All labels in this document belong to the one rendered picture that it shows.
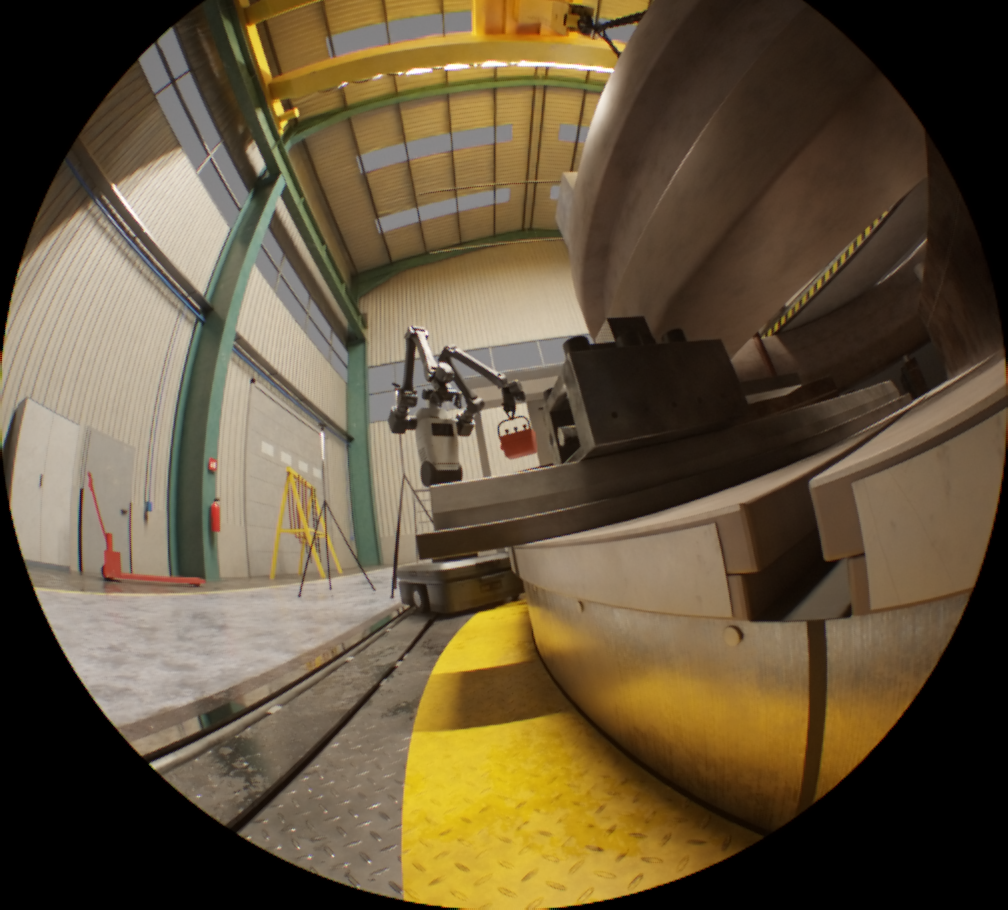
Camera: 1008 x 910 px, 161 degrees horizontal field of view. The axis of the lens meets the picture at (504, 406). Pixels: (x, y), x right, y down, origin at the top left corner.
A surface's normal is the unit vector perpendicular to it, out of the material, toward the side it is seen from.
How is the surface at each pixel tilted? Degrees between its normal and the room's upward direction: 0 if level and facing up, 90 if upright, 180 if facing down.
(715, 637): 90
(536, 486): 72
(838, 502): 90
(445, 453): 90
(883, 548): 90
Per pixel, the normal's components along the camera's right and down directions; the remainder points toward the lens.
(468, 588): 0.57, -0.40
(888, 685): -0.94, 0.04
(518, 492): 0.01, -0.65
